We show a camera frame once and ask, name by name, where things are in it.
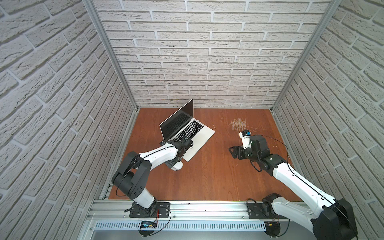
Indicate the white wireless mouse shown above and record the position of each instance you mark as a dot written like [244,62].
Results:
[177,166]

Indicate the aluminium front rail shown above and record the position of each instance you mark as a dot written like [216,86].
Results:
[182,211]

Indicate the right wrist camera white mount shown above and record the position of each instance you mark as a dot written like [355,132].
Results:
[245,137]

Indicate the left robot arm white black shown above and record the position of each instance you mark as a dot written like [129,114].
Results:
[132,175]

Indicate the right round black connector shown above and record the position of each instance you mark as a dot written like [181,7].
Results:
[273,229]

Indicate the silver laptop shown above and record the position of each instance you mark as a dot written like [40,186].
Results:
[181,125]

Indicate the left electronics board with wires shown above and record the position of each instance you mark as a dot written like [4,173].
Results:
[147,228]

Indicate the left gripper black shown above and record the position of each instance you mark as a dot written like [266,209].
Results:
[184,144]

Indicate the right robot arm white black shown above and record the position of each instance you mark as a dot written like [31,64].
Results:
[325,216]

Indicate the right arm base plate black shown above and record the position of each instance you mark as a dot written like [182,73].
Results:
[255,211]

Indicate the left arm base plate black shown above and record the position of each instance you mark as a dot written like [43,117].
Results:
[156,210]

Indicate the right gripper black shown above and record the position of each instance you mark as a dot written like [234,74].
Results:
[238,151]

